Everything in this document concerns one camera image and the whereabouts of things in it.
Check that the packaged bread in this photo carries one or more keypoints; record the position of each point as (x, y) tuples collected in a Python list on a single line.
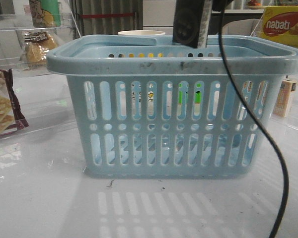
[(35, 47)]

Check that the light blue plastic basket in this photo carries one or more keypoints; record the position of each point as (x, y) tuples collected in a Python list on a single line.
[(148, 107)]

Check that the white paper cup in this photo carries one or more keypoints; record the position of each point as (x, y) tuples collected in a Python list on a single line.
[(141, 33)]

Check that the white cabinet in background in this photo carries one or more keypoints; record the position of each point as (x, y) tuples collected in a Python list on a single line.
[(158, 15)]

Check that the clear acrylic shelf left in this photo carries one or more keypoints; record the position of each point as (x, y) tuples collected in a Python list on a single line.
[(12, 27)]

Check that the clear acrylic shelf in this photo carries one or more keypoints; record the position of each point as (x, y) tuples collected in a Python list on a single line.
[(292, 119), (12, 27)]

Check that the clear acrylic shelf right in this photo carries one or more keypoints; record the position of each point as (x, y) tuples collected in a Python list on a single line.
[(292, 119)]

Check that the small beige snack box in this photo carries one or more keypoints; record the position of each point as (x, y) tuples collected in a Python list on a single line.
[(285, 97)]

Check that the brown cracker package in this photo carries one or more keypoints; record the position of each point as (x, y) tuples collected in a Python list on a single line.
[(11, 116)]

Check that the green cartoon snack package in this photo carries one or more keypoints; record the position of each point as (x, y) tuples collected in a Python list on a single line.
[(45, 13)]

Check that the yellow nabati wafer box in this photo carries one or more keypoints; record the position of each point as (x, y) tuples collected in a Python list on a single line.
[(280, 24)]

